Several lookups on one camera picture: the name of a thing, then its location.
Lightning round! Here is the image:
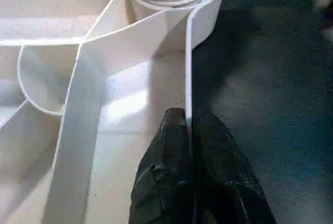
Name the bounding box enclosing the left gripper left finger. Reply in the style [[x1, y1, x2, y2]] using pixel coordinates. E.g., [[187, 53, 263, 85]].
[[129, 108, 195, 224]]

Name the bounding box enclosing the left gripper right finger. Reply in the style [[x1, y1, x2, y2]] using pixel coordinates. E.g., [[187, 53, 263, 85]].
[[189, 111, 276, 224]]

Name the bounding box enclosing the white plastic table top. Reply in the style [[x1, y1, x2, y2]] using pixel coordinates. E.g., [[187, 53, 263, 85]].
[[0, 0, 228, 224]]

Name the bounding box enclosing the black work mat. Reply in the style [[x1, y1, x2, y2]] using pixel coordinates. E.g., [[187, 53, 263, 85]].
[[188, 0, 333, 224]]

